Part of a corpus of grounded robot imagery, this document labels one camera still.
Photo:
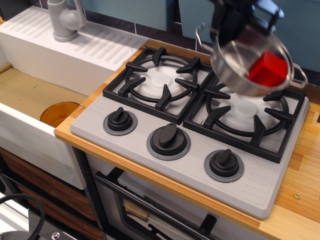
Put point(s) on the black stove knob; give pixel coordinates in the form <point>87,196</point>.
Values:
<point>224,166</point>
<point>120,122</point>
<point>168,143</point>

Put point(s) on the orange sink drain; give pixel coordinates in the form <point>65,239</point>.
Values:
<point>55,114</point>

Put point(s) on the left black burner grate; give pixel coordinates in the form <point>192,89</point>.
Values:
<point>159,86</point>

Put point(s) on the right black stove knob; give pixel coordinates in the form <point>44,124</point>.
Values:
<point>224,166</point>

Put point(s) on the red cube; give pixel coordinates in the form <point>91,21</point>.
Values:
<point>269,70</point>

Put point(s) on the grey toy faucet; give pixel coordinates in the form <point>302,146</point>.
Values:
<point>65,22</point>

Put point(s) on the middle black stove knob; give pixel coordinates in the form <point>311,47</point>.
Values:
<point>168,143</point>

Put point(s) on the wooden drawer front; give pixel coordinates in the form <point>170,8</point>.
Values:
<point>64,204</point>

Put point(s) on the right black burner grate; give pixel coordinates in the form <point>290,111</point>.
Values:
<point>261,126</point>

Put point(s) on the black oven door handle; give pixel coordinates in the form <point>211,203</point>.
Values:
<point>111,181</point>

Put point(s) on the oven door with window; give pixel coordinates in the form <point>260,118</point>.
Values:
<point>142,225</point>

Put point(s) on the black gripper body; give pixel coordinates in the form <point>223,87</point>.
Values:
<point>231,17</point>

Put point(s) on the black burner grate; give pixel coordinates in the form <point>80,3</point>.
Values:
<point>261,126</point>
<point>159,86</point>

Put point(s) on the small steel pan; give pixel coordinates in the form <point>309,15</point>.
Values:
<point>232,62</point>

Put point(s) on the white toy sink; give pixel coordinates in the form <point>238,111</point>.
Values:
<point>38,72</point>

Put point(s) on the left black stove knob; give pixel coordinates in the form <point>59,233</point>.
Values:
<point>120,122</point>

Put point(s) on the grey toy stove top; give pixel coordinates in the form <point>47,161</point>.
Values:
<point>254,193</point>

